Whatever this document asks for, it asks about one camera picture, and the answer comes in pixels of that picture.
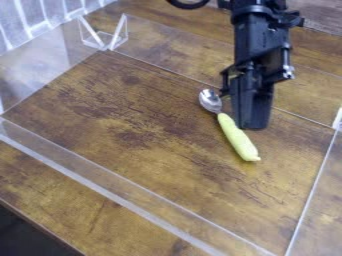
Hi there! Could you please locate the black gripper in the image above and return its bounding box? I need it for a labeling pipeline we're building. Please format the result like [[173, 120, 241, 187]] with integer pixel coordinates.
[[221, 0, 302, 130]]

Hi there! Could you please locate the green handled metal spoon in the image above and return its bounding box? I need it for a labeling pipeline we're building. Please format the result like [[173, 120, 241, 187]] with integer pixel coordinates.
[[199, 89, 261, 162]]

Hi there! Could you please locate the black strip on table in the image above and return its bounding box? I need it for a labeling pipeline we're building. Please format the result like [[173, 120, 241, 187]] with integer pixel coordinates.
[[296, 17, 305, 27]]

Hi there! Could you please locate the clear acrylic corner bracket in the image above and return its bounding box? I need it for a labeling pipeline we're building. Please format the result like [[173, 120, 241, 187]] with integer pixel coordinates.
[[78, 14, 129, 51]]

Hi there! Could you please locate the clear acrylic enclosure wall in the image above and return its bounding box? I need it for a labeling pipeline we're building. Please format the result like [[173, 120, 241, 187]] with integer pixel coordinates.
[[0, 0, 342, 256]]

